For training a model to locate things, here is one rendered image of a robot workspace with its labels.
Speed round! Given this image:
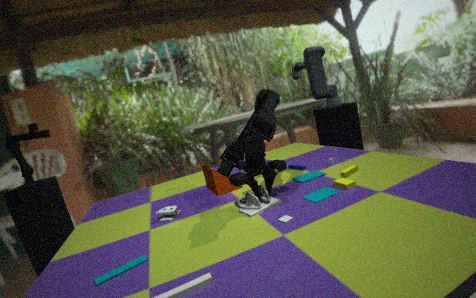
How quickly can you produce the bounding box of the teal flat bar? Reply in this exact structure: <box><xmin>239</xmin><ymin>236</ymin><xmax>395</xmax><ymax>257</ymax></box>
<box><xmin>95</xmin><ymin>255</ymin><xmax>148</xmax><ymax>286</ymax></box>

